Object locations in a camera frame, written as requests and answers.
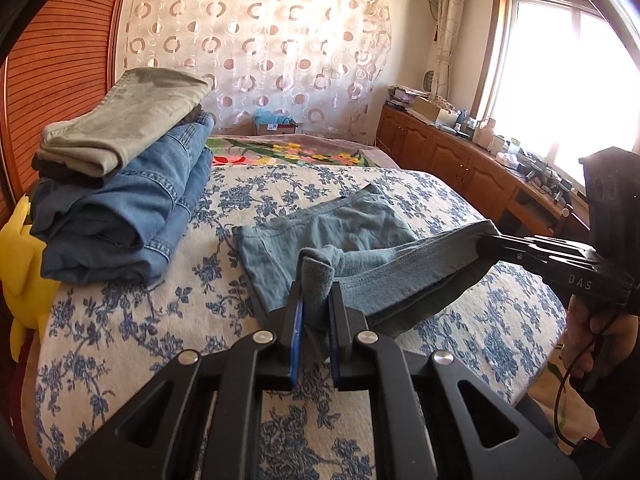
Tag colourful flower blanket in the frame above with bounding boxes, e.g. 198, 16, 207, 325
205, 134, 401, 170

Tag black cable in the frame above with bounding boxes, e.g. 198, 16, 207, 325
554, 310, 621, 448

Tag circle patterned sheer curtain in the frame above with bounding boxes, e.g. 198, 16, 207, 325
122, 0, 391, 136

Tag wooden cabinet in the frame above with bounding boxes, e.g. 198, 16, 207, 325
376, 102, 591, 241

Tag folded grey-green pants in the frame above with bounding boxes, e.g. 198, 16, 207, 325
40, 67, 213, 177

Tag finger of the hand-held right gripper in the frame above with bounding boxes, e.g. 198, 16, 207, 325
492, 233, 591, 257
476, 240, 553, 273

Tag beige window curtain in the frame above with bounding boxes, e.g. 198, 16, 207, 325
431, 0, 468, 106

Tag bed with blue floral sheet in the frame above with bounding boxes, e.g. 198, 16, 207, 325
30, 134, 568, 480

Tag black tools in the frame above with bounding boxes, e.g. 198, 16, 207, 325
520, 159, 573, 198

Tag person's right hand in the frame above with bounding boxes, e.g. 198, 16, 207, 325
561, 296, 640, 380

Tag window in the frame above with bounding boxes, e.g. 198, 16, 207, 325
472, 0, 640, 186

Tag cardboard box with blue bags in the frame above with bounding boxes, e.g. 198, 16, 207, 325
252, 107, 301, 136

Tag folded blue jeans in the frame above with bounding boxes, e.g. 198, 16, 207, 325
100, 110, 216, 286

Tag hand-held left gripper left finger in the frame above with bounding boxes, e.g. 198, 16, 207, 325
55, 280, 306, 480

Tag folded dark blue pants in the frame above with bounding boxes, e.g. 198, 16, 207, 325
30, 180, 166, 286

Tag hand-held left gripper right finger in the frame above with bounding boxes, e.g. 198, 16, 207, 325
327, 280, 583, 480

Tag wooden louvered wardrobe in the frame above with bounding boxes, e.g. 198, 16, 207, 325
0, 0, 133, 221

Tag floral floor mat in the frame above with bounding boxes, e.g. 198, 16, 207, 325
542, 355, 568, 426

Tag stack of papers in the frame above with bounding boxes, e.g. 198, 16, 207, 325
387, 85, 431, 108

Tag grey-blue denim shorts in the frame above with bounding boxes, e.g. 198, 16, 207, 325
232, 182, 501, 338

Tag yellow plush toy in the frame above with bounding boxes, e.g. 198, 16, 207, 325
0, 197, 61, 361

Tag open cardboard box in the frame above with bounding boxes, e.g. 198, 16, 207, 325
412, 97, 458, 123

